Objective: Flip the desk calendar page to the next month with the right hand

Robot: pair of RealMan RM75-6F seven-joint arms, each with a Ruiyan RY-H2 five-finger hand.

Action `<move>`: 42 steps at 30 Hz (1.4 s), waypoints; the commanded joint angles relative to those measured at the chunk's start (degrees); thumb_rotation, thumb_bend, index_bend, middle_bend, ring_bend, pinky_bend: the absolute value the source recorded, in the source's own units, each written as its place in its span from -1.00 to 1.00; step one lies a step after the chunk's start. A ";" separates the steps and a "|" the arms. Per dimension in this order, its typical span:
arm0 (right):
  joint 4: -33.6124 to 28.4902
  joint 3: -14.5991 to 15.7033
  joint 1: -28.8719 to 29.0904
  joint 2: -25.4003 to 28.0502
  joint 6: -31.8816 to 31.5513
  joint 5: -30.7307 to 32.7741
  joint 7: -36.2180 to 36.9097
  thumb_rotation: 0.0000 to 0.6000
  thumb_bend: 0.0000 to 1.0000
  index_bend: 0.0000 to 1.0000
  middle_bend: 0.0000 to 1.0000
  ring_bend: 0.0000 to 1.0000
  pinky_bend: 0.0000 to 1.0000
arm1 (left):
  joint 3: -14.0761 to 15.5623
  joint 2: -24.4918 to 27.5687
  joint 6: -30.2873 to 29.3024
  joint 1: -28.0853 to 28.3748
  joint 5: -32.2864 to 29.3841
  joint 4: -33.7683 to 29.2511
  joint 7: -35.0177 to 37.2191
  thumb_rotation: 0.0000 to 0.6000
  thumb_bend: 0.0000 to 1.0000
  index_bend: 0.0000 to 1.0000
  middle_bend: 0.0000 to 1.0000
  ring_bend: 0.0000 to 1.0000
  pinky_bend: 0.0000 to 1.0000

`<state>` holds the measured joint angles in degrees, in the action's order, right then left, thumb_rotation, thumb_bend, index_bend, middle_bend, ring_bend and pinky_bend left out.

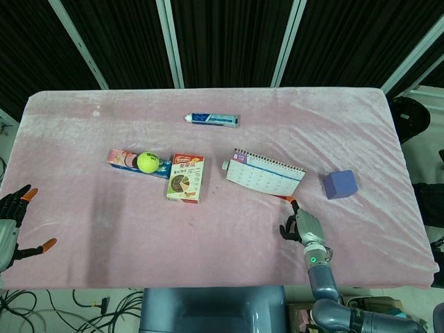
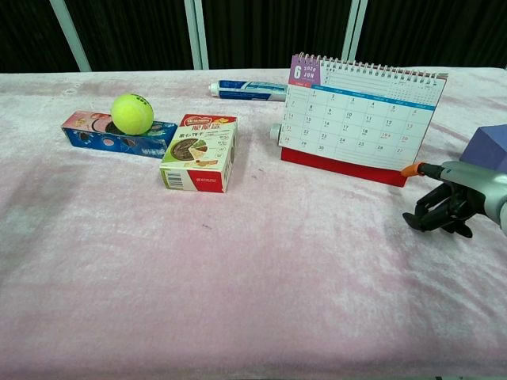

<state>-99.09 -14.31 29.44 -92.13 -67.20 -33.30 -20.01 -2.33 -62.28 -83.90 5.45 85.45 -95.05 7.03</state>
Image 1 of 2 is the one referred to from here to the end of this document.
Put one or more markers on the green red biscuit box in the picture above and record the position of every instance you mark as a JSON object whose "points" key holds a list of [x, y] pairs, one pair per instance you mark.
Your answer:
{"points": [[184, 180]]}

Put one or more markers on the blue pink cookie box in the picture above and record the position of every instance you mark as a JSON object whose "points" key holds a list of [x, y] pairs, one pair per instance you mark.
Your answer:
{"points": [[121, 160]]}

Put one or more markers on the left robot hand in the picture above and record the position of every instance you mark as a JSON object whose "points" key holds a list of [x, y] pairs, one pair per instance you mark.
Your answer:
{"points": [[8, 222]]}

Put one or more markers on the black round stool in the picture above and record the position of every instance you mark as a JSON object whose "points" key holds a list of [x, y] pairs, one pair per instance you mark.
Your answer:
{"points": [[411, 116]]}

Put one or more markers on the blue-grey robot torso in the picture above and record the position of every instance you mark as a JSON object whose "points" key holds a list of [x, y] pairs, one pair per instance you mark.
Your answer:
{"points": [[211, 310]]}

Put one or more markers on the yellow tennis ball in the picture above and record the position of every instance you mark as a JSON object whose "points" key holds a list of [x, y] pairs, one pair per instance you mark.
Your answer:
{"points": [[148, 162]]}

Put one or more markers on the purple foam cube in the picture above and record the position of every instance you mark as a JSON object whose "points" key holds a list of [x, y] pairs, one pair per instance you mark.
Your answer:
{"points": [[340, 185]]}

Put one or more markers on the pink velvet tablecloth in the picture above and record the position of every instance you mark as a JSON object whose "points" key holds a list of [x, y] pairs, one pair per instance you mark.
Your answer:
{"points": [[215, 236]]}

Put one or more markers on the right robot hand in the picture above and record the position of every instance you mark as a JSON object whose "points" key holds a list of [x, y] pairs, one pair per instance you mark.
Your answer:
{"points": [[308, 227]]}

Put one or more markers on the white aluminium frame post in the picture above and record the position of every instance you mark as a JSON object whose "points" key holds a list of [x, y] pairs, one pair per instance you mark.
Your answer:
{"points": [[412, 55], [170, 45], [289, 45], [79, 45]]}

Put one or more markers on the blue white toothpaste tube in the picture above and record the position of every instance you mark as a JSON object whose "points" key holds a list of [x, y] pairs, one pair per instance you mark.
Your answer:
{"points": [[215, 119]]}

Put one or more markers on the spiral desk calendar red base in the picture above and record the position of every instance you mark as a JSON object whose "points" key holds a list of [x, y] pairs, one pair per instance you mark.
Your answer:
{"points": [[263, 177]]}

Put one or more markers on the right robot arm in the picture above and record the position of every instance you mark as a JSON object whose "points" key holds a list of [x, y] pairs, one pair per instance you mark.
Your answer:
{"points": [[324, 281]]}

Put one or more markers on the black equipment case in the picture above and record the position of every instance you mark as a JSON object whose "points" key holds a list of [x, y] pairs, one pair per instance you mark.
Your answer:
{"points": [[430, 211]]}

